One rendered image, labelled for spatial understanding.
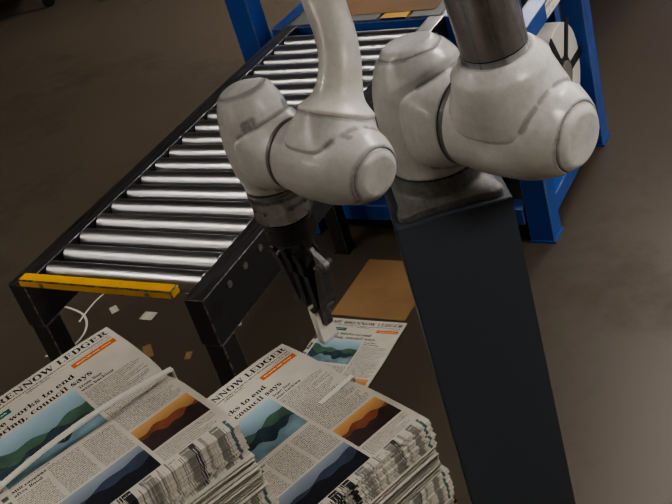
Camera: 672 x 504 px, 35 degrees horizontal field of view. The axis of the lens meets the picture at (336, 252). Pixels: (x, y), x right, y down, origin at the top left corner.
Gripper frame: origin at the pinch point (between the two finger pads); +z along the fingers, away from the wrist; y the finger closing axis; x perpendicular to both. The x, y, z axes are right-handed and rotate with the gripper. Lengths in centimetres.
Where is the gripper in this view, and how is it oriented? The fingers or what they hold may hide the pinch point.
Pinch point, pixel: (323, 321)
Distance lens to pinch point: 165.7
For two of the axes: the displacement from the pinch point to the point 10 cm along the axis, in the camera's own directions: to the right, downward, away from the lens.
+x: 7.1, -5.3, 4.6
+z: 2.6, 8.1, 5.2
